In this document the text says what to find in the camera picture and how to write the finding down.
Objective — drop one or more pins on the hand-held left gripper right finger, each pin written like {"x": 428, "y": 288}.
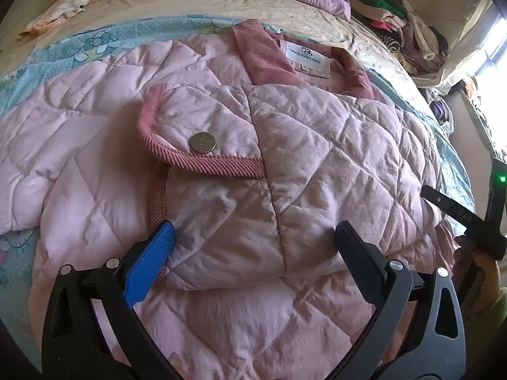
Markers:
{"x": 356, "y": 257}

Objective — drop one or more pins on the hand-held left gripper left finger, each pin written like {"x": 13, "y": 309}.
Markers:
{"x": 152, "y": 259}

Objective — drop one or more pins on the pink quilted jacket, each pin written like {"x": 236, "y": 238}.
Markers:
{"x": 245, "y": 174}

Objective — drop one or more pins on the pile of clothes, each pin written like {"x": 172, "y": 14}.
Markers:
{"x": 396, "y": 27}

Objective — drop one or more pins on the person's right hand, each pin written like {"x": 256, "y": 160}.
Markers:
{"x": 489, "y": 277}

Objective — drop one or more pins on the purple cloth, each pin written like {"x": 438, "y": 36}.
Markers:
{"x": 441, "y": 111}

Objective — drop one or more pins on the bright window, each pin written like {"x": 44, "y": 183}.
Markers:
{"x": 495, "y": 47}

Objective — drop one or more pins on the cartoon print blue blanket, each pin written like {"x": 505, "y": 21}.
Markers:
{"x": 79, "y": 47}

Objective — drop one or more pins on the bed with beige sheet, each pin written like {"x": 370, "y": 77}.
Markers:
{"x": 198, "y": 4}

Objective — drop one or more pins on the peach floral cloth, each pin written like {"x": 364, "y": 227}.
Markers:
{"x": 67, "y": 6}

